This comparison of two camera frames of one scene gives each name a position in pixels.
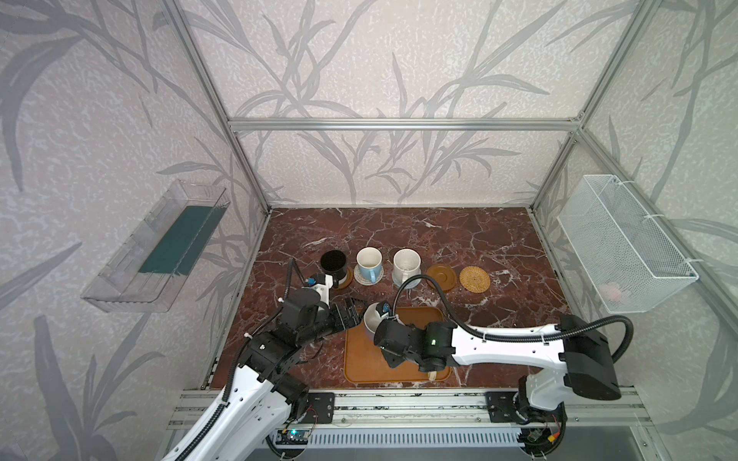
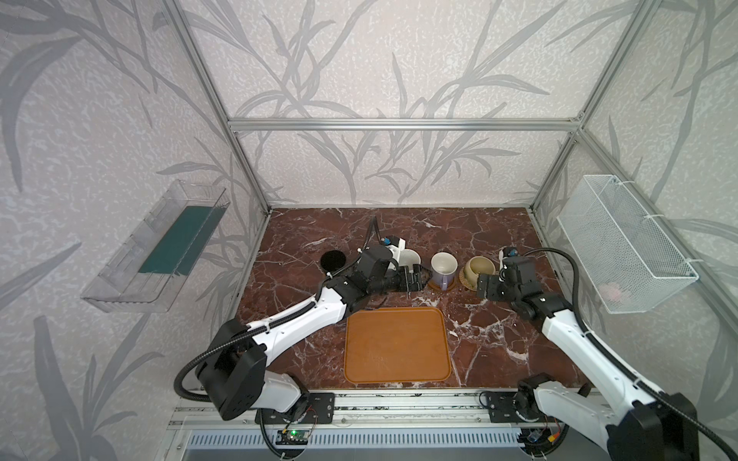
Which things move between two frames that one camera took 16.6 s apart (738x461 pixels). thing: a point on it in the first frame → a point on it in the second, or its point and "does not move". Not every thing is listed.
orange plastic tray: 366,363 does not move
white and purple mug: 373,315 → 443,267
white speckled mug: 407,264 does not move
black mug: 333,262 does not move
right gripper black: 381,336 → 487,286
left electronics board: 292,437 does not move
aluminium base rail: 413,409 does not move
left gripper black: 346,314 → 407,278
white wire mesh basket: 629,265 does not move
